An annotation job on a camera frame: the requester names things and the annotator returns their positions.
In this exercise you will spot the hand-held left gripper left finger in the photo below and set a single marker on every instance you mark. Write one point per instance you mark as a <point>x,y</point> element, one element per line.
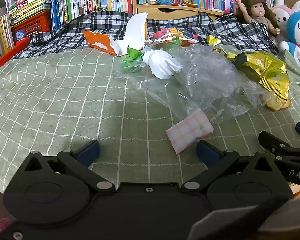
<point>88,152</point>

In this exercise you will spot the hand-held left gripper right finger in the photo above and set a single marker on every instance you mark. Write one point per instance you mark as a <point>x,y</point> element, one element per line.
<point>207,155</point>

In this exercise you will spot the pink checked tissue packet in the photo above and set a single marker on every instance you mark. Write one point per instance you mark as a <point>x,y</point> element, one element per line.
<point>187,130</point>

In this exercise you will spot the pink macaron snack packet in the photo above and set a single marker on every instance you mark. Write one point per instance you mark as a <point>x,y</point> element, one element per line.
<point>166,35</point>

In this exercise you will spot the row of thin pale books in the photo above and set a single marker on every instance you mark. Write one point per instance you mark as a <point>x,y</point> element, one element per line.
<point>0,37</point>

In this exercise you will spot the stack of lying books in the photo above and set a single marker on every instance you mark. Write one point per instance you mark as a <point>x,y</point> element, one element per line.
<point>30,7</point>

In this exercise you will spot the round brown biscuit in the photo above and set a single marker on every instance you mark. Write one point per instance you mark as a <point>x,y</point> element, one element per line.
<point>275,103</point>

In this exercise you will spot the green grid bedsheet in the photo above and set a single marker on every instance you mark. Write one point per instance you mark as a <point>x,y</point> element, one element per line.
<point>52,100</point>

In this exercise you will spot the large gold snack bag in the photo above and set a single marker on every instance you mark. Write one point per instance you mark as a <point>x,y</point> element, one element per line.
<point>267,70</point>

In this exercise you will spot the clear plastic bag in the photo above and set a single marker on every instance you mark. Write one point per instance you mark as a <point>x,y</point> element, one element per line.
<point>202,80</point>

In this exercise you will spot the crumpled green plastic wrapper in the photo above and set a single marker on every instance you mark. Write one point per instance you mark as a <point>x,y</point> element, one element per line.
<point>130,65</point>

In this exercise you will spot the white cloth glove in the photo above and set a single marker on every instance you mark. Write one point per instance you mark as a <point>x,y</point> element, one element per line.
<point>160,63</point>

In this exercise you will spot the orange tissue box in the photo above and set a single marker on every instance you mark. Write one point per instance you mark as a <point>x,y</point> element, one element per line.
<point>97,41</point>

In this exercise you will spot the pink bunny plush toy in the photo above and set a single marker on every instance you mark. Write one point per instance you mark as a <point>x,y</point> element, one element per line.
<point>281,17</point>

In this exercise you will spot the small gold wrapper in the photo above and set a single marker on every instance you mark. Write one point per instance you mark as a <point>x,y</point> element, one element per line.
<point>212,40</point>

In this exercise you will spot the black white plaid blanket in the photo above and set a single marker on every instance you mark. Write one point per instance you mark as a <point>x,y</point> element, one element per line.
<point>65,37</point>

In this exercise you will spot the red plastic tray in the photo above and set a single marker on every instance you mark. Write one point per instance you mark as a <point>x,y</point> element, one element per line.
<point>5,57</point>

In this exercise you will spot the brown-haired doll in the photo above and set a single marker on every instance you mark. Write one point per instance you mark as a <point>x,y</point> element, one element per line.
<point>258,10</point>

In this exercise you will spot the blue round tin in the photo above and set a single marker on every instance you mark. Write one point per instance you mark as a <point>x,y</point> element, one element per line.
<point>20,35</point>

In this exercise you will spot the red plastic crate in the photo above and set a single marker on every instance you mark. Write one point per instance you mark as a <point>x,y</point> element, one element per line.
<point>37,23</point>

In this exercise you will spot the wooden drawer organizer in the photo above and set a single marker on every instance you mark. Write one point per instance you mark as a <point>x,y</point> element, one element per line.
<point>180,12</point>

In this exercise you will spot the yellow curved toy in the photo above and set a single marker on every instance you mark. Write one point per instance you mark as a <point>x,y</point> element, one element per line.
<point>191,4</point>

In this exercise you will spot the blue yarn ball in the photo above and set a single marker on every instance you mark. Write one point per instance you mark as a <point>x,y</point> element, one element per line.
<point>163,0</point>

